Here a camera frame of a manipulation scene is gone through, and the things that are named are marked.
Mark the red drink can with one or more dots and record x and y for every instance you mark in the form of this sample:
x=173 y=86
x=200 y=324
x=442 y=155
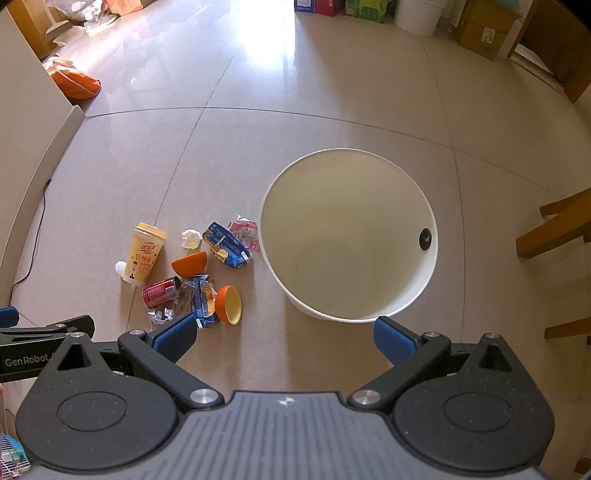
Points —
x=159 y=293

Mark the blue juice carton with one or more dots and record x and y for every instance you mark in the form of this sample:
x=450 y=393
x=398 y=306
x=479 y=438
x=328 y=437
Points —
x=226 y=244

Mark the white tissue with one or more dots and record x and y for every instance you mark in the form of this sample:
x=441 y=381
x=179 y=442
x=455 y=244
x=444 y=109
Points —
x=191 y=240

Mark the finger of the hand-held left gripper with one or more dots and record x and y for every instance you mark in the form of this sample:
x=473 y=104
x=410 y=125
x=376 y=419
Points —
x=7 y=317
x=55 y=328

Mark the pink snack wrapper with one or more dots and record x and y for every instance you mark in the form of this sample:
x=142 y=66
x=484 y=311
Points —
x=244 y=230

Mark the green bag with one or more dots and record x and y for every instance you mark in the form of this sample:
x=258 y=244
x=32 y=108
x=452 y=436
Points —
x=369 y=10

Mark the crushed blue drink carton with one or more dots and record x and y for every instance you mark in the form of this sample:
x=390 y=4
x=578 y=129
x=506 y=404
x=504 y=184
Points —
x=204 y=300

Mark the white bucket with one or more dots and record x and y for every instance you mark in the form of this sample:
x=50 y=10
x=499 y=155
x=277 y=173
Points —
x=420 y=16

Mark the white cabinet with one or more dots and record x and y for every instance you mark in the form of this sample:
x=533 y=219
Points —
x=27 y=138

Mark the orange plastic bag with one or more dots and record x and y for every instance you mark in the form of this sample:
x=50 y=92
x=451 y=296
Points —
x=76 y=81

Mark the yellow milk tea cup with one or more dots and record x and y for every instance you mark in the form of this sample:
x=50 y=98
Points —
x=142 y=256

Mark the orange peel half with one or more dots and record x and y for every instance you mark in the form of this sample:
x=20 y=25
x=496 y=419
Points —
x=189 y=264
x=229 y=305

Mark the clear plastic wrapper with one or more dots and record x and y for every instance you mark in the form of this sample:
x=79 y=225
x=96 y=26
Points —
x=184 y=295

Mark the brown cardboard box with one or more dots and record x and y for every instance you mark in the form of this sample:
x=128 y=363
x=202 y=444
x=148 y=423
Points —
x=487 y=27

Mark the clear plastic bags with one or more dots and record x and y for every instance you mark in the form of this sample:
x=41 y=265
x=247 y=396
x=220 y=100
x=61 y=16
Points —
x=83 y=14

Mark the colourful patterned item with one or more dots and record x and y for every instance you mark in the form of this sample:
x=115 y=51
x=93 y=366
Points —
x=11 y=454

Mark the orange cardboard box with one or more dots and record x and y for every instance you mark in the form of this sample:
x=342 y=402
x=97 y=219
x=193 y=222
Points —
x=127 y=6

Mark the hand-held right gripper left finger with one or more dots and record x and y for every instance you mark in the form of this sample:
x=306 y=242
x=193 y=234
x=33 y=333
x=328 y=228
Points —
x=174 y=334

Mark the wooden chair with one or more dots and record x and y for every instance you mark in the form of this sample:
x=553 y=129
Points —
x=554 y=235

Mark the white paper ball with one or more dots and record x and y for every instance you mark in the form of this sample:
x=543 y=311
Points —
x=159 y=318

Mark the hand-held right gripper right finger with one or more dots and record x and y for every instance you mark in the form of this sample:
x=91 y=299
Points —
x=392 y=339

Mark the wooden furniture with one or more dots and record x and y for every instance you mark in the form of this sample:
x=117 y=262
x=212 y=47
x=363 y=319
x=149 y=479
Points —
x=32 y=23

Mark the white plastic bin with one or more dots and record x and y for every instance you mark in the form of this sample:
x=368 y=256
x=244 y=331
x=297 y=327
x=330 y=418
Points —
x=346 y=249

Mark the blue box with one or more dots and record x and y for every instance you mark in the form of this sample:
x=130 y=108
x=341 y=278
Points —
x=318 y=6

